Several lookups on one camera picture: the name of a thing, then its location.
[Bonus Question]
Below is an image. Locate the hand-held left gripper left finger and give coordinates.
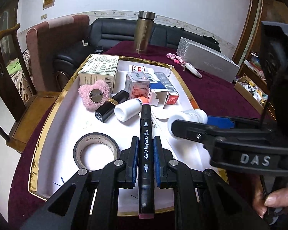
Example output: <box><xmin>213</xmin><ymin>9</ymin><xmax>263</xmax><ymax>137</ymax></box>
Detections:
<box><xmin>20</xmin><ymin>136</ymin><xmax>140</xmax><ymax>230</ymax></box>

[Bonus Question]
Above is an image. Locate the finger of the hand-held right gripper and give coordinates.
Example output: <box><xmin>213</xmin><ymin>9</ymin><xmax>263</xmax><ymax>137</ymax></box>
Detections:
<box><xmin>206</xmin><ymin>116</ymin><xmax>267</xmax><ymax>129</ymax></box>
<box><xmin>171</xmin><ymin>119</ymin><xmax>222</xmax><ymax>149</ymax></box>

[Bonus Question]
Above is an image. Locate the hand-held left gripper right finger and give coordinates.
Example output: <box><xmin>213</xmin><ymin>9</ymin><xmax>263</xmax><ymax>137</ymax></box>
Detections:
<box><xmin>153</xmin><ymin>136</ymin><xmax>269</xmax><ymax>230</ymax></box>

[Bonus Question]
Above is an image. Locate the small white plastic bottle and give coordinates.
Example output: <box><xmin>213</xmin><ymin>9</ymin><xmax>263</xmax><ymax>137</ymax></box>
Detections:
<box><xmin>167</xmin><ymin>109</ymin><xmax>208</xmax><ymax>139</ymax></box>

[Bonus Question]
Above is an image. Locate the black marker pen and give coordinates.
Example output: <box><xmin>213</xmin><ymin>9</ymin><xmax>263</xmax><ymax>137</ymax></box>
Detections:
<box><xmin>138</xmin><ymin>103</ymin><xmax>155</xmax><ymax>219</ymax></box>

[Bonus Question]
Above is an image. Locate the white glue bottle orange cap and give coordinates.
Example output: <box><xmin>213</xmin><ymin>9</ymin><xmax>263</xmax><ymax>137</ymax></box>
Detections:
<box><xmin>114</xmin><ymin>96</ymin><xmax>148</xmax><ymax>122</ymax></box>

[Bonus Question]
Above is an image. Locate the pink fluffy heart brooch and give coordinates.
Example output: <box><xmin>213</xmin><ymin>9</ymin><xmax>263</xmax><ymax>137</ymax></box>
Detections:
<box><xmin>78</xmin><ymin>81</ymin><xmax>111</xmax><ymax>109</ymax></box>

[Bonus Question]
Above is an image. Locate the gold-edged white cardboard box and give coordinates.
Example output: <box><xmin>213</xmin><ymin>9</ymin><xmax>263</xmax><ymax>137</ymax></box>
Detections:
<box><xmin>28</xmin><ymin>54</ymin><xmax>229</xmax><ymax>215</ymax></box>

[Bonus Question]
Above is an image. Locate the person's right hand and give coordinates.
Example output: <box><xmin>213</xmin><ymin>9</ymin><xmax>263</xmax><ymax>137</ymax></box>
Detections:
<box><xmin>253</xmin><ymin>184</ymin><xmax>288</xmax><ymax>219</ymax></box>

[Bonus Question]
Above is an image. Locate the brown cardboard box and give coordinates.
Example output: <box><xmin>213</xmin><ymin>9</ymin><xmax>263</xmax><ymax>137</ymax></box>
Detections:
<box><xmin>234</xmin><ymin>75</ymin><xmax>270</xmax><ymax>109</ymax></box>

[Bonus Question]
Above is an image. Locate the group of small bottles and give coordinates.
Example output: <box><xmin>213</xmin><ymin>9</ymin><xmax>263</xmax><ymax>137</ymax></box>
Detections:
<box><xmin>240</xmin><ymin>80</ymin><xmax>268</xmax><ymax>104</ymax></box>

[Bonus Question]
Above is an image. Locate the red and white small box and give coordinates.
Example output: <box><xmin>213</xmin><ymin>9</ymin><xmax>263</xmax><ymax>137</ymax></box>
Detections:
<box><xmin>155</xmin><ymin>71</ymin><xmax>180</xmax><ymax>106</ymax></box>

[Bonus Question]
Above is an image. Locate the blue and white small box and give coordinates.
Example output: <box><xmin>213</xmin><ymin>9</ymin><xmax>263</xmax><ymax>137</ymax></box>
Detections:
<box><xmin>147</xmin><ymin>81</ymin><xmax>170</xmax><ymax>107</ymax></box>

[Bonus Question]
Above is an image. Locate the black tape roll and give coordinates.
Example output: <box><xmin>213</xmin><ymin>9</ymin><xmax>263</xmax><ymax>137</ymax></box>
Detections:
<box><xmin>73</xmin><ymin>132</ymin><xmax>121</xmax><ymax>170</ymax></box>

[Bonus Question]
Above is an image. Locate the white patterned key fob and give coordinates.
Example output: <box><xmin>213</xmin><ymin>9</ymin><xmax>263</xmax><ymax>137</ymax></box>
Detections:
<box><xmin>186</xmin><ymin>62</ymin><xmax>203</xmax><ymax>79</ymax></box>

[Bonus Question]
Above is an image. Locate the black and gold lipstick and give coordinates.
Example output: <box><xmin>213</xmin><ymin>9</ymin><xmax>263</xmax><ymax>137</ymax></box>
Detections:
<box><xmin>94</xmin><ymin>90</ymin><xmax>130</xmax><ymax>123</ymax></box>

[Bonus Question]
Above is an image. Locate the grey shoe box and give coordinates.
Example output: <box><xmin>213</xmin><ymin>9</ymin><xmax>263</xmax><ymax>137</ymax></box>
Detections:
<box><xmin>176</xmin><ymin>37</ymin><xmax>241</xmax><ymax>83</ymax></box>

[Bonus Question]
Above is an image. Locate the wooden sideboard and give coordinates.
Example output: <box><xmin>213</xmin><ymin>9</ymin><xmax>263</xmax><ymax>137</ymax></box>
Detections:
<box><xmin>239</xmin><ymin>52</ymin><xmax>272</xmax><ymax>83</ymax></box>

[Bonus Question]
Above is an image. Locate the grey and orange small box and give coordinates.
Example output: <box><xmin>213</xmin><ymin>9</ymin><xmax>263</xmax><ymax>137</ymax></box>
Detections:
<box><xmin>124</xmin><ymin>71</ymin><xmax>151</xmax><ymax>99</ymax></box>

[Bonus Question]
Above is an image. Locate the black bag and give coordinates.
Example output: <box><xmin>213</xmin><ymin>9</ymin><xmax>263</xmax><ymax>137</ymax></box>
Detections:
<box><xmin>203</xmin><ymin>35</ymin><xmax>223</xmax><ymax>53</ymax></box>

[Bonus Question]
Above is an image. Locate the green and white medicine box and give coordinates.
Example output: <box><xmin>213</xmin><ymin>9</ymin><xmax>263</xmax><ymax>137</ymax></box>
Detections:
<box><xmin>78</xmin><ymin>54</ymin><xmax>120</xmax><ymax>94</ymax></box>

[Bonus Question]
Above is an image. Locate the gold thermos bottle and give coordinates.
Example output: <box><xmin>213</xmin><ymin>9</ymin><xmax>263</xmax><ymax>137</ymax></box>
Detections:
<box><xmin>134</xmin><ymin>11</ymin><xmax>156</xmax><ymax>54</ymax></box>

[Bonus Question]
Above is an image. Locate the black leather sofa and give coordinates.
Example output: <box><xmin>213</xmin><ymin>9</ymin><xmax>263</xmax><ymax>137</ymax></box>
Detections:
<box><xmin>54</xmin><ymin>17</ymin><xmax>222</xmax><ymax>82</ymax></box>

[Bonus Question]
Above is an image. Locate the brown and pink armchair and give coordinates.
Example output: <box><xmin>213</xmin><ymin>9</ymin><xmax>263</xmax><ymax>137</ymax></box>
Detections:
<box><xmin>26</xmin><ymin>14</ymin><xmax>91</xmax><ymax>92</ymax></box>

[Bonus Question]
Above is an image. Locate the patterned seat cushion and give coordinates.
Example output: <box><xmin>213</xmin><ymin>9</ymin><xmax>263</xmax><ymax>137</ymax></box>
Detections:
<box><xmin>7</xmin><ymin>50</ymin><xmax>37</xmax><ymax>101</ymax></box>

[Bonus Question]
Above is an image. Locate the dark wooden chair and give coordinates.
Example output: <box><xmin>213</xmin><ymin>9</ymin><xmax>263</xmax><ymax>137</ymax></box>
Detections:
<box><xmin>0</xmin><ymin>23</ymin><xmax>63</xmax><ymax>154</ymax></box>

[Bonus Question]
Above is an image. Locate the pink bead keychain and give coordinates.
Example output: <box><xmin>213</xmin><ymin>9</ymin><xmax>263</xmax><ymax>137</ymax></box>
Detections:
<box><xmin>166</xmin><ymin>52</ymin><xmax>187</xmax><ymax>66</ymax></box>

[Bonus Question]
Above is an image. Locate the wooden door frame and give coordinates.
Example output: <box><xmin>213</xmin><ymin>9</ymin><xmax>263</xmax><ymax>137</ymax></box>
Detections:
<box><xmin>231</xmin><ymin>0</ymin><xmax>265</xmax><ymax>63</ymax></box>

